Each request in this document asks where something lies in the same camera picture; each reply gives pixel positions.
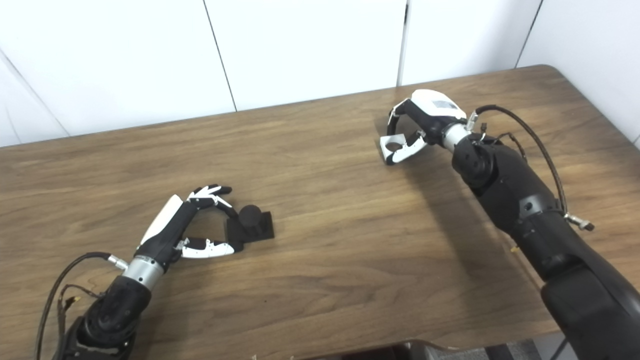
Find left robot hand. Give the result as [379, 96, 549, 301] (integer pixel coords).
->
[134, 184, 245, 267]

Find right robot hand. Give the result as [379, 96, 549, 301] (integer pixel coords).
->
[384, 89, 468, 165]

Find white square piece with hole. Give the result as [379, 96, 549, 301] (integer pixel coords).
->
[379, 134, 407, 166]

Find black peg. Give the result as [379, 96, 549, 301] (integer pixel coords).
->
[226, 204, 275, 252]

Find black robot torso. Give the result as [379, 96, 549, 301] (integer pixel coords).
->
[320, 340, 501, 360]

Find thin right arm wires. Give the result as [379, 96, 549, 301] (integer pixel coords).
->
[479, 130, 529, 164]

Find thin arm wires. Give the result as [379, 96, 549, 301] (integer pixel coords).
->
[479, 130, 529, 164]
[56, 283, 104, 323]

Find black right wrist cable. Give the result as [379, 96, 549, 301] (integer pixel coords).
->
[467, 104, 596, 232]

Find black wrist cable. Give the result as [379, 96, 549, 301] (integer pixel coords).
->
[467, 104, 596, 232]
[34, 251, 130, 360]

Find thin left arm wires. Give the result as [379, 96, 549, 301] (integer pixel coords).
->
[56, 283, 104, 323]

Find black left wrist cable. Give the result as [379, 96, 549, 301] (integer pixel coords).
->
[34, 251, 130, 360]

